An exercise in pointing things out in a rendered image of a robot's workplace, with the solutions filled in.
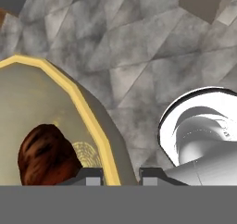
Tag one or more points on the beige cabinet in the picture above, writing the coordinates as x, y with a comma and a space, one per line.
202, 1

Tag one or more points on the beige bowl with yellow rim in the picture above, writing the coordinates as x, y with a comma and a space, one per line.
37, 98

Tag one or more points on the brown steak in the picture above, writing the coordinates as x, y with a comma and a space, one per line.
43, 158

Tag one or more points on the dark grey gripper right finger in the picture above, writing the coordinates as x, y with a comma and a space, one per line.
151, 174

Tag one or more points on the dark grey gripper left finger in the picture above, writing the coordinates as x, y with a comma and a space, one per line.
91, 174

